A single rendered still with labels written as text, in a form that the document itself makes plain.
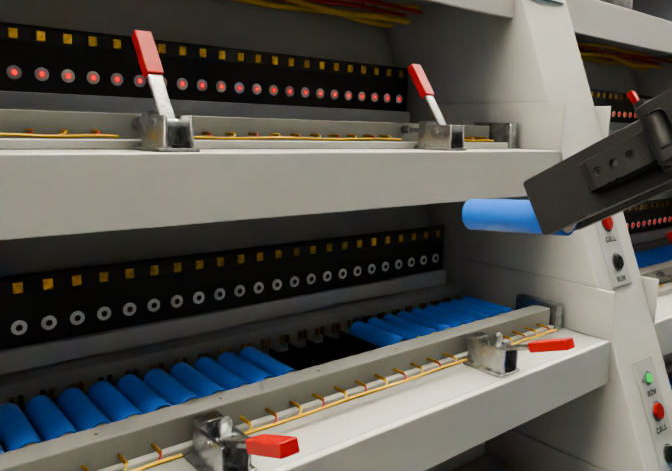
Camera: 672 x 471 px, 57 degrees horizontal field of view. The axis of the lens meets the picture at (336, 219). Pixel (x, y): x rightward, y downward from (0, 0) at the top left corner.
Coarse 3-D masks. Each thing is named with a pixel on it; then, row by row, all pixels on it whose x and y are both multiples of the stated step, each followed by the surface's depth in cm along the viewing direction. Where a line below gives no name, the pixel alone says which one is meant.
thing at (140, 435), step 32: (480, 320) 60; (512, 320) 61; (544, 320) 64; (384, 352) 51; (416, 352) 52; (448, 352) 55; (256, 384) 44; (288, 384) 44; (320, 384) 46; (352, 384) 48; (160, 416) 39; (192, 416) 39; (224, 416) 41; (256, 416) 42; (32, 448) 35; (64, 448) 35; (96, 448) 36; (128, 448) 37; (160, 448) 38
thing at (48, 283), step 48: (336, 240) 64; (384, 240) 68; (432, 240) 73; (0, 288) 44; (48, 288) 46; (96, 288) 49; (144, 288) 51; (192, 288) 54; (288, 288) 60; (0, 336) 45; (48, 336) 47
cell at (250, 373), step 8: (224, 352) 51; (224, 360) 50; (232, 360) 50; (240, 360) 49; (232, 368) 49; (240, 368) 48; (248, 368) 48; (256, 368) 48; (240, 376) 48; (248, 376) 47; (256, 376) 47; (264, 376) 46; (272, 376) 47
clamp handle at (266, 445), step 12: (228, 420) 37; (228, 432) 37; (228, 444) 36; (240, 444) 35; (252, 444) 33; (264, 444) 32; (276, 444) 31; (288, 444) 32; (264, 456) 33; (276, 456) 32; (288, 456) 32
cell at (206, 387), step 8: (176, 368) 48; (184, 368) 47; (192, 368) 48; (176, 376) 47; (184, 376) 47; (192, 376) 46; (200, 376) 46; (184, 384) 46; (192, 384) 45; (200, 384) 45; (208, 384) 45; (216, 384) 45; (200, 392) 44; (208, 392) 44; (216, 392) 44
